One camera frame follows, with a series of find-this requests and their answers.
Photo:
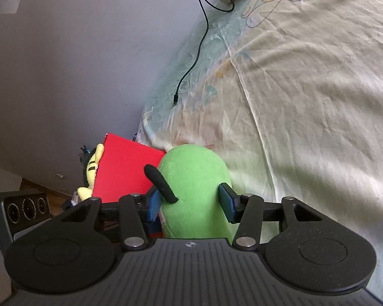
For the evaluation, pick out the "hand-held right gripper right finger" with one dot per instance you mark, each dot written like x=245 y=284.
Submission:
x=226 y=204

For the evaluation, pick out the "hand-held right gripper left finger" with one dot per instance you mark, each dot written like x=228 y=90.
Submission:
x=153 y=205

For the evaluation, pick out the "green plush toy with moustache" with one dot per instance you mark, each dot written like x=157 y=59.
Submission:
x=194 y=178

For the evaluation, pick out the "red cardboard box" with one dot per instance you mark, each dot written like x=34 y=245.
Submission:
x=124 y=165

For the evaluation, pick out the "yellow striped plush toy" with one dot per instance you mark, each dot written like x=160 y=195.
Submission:
x=90 y=175

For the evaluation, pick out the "blue spiky toy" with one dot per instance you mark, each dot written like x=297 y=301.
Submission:
x=85 y=156

